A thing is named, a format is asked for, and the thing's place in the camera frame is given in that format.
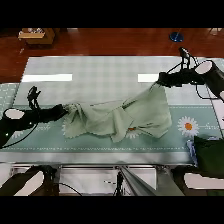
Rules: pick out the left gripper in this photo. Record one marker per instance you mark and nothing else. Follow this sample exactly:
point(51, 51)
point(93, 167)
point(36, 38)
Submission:
point(55, 113)

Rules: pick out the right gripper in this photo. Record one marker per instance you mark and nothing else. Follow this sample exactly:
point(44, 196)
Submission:
point(168, 79)

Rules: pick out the pale green shirt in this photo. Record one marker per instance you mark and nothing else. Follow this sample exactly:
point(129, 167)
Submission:
point(140, 111)

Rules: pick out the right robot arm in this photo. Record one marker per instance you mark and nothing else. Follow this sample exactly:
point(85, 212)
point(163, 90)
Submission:
point(216, 80)

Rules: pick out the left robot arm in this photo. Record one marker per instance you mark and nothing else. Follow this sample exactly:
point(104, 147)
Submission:
point(23, 121)

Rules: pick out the blue round object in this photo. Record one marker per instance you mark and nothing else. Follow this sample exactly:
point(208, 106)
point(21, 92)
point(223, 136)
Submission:
point(176, 37)

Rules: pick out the blue and white garment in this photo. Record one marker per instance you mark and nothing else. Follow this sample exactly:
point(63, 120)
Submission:
point(191, 150)

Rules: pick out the wooden box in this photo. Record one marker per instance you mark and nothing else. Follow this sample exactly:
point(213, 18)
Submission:
point(36, 36)

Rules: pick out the dark green garment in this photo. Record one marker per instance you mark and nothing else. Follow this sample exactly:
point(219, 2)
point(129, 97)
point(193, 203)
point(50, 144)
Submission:
point(210, 155)

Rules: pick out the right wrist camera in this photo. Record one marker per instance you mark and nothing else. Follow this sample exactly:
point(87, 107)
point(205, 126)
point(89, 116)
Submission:
point(185, 58)

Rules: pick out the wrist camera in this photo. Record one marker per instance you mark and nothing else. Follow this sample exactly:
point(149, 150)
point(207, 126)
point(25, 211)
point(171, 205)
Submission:
point(185, 58)
point(33, 95)

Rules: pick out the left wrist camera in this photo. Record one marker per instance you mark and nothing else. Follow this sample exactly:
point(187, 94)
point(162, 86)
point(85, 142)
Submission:
point(33, 95)

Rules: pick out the silver frame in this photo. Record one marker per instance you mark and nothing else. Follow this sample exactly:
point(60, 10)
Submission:
point(140, 186)

